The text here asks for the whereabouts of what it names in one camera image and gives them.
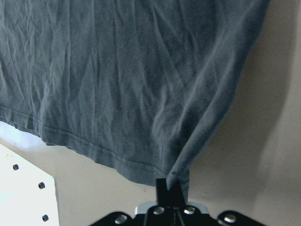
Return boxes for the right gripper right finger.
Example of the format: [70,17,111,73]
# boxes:
[167,181,186,207]

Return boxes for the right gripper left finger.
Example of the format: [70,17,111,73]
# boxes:
[156,178,169,207]

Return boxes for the black t-shirt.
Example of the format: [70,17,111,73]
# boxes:
[0,0,269,194]

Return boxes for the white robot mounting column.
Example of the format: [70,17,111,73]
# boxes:
[0,145,59,226]

